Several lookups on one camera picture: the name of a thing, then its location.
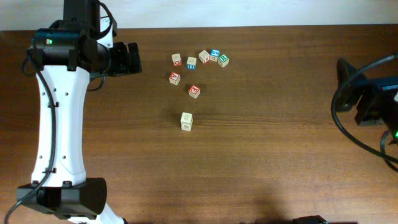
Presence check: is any red letter E block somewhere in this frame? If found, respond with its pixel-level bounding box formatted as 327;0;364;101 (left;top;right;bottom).
188;85;201;98

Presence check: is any plain top wooden block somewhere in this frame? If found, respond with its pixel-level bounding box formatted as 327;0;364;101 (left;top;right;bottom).
198;50;210;63

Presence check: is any blue number five block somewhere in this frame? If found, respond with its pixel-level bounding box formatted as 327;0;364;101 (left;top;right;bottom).
210;49;221;62

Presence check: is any red letter A block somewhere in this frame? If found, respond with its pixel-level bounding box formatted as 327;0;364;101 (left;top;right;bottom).
169;72;181;85

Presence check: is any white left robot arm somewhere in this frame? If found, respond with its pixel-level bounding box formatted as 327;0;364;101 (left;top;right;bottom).
16;1;142;224

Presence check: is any red letter C block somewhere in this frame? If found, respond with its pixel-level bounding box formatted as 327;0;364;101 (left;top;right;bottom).
172;54;182;67

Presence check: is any green letter R block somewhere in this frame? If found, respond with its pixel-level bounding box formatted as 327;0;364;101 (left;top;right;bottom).
217;54;229;67

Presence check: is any blue letter wooden block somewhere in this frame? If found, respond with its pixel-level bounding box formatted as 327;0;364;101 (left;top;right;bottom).
187;57;197;70

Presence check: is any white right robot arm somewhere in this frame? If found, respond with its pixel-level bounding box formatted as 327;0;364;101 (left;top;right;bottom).
335;58;397;141

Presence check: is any green letter B block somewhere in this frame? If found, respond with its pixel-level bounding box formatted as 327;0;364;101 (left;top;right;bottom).
181;124;192;131

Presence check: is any plain face number block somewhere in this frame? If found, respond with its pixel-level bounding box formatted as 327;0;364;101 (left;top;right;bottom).
180;112;193;125

